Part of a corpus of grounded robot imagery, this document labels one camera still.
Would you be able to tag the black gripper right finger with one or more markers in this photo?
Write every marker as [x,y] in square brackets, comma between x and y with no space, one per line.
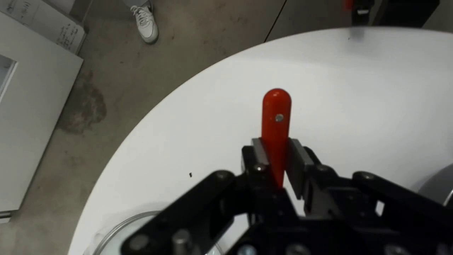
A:
[375,216]

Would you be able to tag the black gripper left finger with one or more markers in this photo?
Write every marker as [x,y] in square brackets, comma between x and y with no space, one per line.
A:
[196,220]

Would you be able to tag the red handled metal spoon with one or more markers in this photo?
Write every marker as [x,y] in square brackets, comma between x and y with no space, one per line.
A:
[276,107]

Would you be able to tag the black cooking pot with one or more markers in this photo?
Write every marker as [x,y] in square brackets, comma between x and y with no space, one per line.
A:
[439,188]

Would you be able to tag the glass pot lid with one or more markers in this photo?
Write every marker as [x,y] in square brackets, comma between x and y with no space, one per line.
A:
[110,243]

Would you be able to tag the white sneaker shoe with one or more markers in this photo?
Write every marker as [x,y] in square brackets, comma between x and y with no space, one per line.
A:
[146,24]

